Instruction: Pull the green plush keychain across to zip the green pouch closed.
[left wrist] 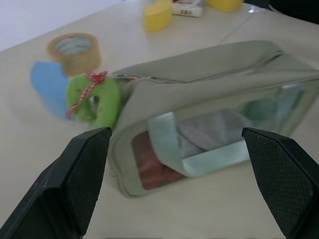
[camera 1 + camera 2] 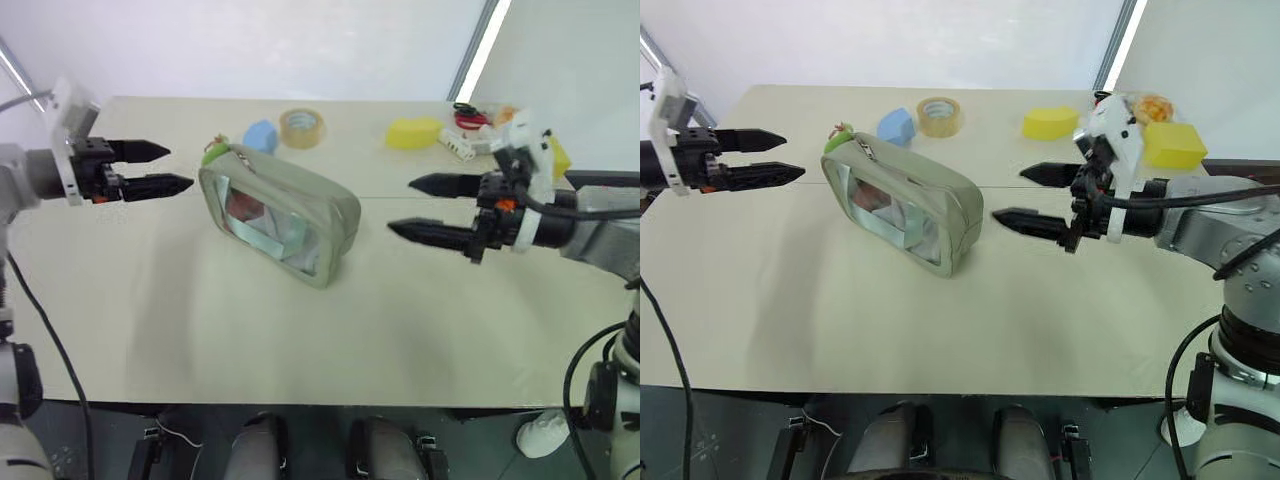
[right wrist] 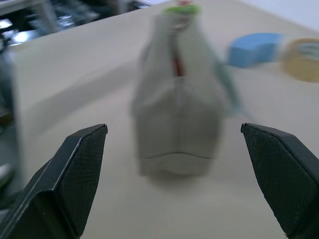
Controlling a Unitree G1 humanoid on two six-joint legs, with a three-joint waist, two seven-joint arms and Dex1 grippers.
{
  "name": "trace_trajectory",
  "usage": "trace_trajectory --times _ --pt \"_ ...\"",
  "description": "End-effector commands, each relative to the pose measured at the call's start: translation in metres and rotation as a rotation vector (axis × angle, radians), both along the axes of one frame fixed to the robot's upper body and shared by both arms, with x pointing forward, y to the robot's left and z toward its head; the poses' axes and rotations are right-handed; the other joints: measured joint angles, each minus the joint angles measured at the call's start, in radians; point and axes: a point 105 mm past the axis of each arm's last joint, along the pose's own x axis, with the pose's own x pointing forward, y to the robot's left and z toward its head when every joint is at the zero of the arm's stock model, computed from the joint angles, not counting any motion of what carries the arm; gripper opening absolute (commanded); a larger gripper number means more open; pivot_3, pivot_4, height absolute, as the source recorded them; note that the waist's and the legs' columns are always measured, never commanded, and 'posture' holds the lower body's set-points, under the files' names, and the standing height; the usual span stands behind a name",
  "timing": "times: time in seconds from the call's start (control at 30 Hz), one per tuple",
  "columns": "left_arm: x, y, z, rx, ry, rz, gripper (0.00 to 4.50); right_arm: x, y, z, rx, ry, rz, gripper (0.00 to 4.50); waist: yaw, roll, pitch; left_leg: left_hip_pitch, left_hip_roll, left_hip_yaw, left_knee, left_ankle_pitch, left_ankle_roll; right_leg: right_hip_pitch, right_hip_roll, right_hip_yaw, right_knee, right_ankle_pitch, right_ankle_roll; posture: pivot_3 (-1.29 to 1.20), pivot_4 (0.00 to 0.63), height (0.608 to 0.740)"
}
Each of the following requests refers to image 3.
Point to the grey fabric pouch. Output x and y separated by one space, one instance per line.
178 104

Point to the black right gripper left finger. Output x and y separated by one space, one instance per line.
62 179

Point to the tan tape roll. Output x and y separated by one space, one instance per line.
302 59

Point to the blue foam block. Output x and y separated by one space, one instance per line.
251 51

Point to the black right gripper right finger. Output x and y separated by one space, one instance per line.
279 174

